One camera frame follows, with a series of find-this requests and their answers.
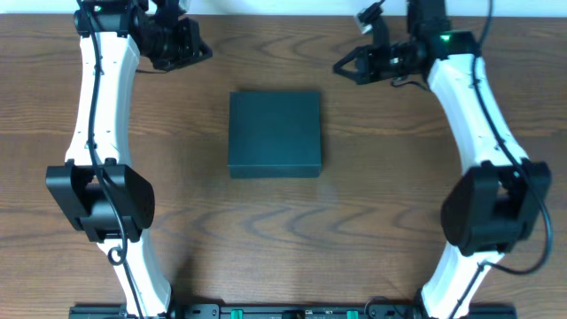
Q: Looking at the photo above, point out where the dark green box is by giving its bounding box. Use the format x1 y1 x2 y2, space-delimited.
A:
228 91 322 179

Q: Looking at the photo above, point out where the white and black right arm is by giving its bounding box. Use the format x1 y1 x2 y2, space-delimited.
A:
333 1 552 318

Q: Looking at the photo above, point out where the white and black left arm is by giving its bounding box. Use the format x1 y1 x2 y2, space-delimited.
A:
45 0 212 318

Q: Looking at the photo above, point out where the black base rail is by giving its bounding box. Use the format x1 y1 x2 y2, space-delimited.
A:
68 302 517 319

